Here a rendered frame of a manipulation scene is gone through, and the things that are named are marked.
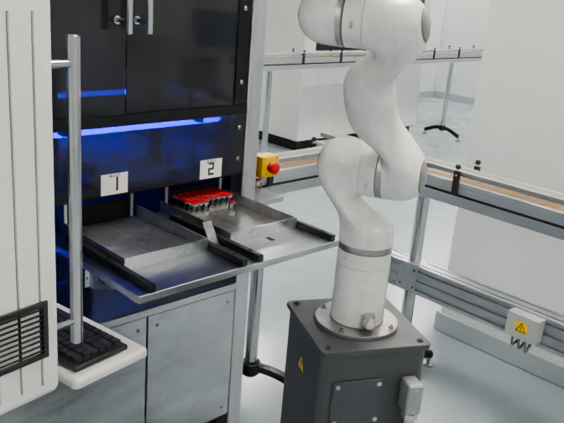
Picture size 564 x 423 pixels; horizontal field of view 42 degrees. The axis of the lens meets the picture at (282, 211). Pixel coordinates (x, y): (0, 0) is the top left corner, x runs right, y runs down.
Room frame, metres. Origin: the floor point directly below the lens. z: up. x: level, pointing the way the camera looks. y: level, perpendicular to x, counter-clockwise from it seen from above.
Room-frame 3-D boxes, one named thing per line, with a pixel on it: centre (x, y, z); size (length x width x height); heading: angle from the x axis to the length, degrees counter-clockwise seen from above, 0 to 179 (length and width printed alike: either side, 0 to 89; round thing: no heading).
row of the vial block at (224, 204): (2.17, 0.23, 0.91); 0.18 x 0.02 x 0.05; 135
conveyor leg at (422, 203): (2.74, -0.55, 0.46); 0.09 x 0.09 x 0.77; 45
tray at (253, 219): (2.10, 0.17, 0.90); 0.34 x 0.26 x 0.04; 45
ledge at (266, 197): (2.41, 0.09, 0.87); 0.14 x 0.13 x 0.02; 45
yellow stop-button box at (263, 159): (2.37, 0.07, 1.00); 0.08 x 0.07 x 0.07; 45
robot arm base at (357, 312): (1.52, -0.19, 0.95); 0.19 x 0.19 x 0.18
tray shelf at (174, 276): (1.93, 0.24, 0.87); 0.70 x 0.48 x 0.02; 135
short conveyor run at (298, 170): (2.67, -0.03, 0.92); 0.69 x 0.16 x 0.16; 135
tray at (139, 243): (1.86, 0.40, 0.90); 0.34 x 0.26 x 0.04; 45
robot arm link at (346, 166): (1.53, -0.16, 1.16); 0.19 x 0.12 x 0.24; 71
